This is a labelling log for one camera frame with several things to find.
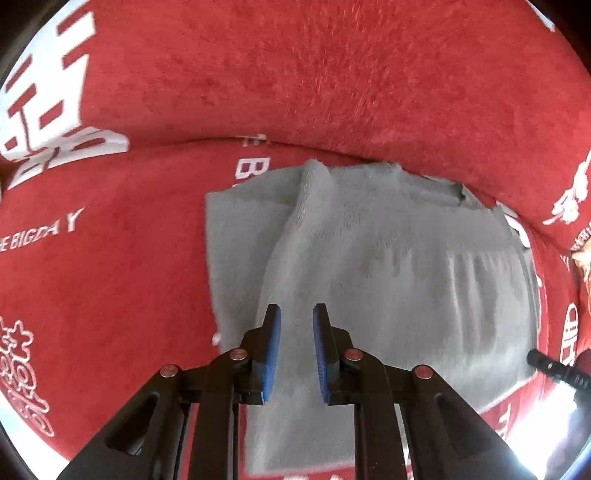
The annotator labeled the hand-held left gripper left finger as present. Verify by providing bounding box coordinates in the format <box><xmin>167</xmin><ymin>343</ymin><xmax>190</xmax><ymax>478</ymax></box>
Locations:
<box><xmin>56</xmin><ymin>304</ymin><xmax>282</xmax><ymax>480</ymax></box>

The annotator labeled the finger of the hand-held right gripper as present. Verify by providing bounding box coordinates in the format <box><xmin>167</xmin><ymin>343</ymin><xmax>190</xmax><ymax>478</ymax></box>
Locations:
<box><xmin>527</xmin><ymin>348</ymin><xmax>591</xmax><ymax>391</ymax></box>

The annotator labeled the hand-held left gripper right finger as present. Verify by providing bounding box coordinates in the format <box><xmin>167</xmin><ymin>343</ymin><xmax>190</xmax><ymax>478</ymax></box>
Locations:
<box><xmin>312</xmin><ymin>303</ymin><xmax>539</xmax><ymax>480</ymax></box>

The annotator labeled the grey towel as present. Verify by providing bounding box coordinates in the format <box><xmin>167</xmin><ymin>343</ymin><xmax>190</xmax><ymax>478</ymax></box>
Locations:
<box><xmin>204</xmin><ymin>159</ymin><xmax>542</xmax><ymax>476</ymax></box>

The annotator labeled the beige crumpled cloth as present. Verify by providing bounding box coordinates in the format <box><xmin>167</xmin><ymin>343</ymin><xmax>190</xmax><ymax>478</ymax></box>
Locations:
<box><xmin>571</xmin><ymin>240</ymin><xmax>591</xmax><ymax>282</ymax></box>

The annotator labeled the red printed sofa cover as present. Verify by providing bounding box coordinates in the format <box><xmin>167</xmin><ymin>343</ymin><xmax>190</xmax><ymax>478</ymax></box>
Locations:
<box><xmin>0</xmin><ymin>0</ymin><xmax>591</xmax><ymax>480</ymax></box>

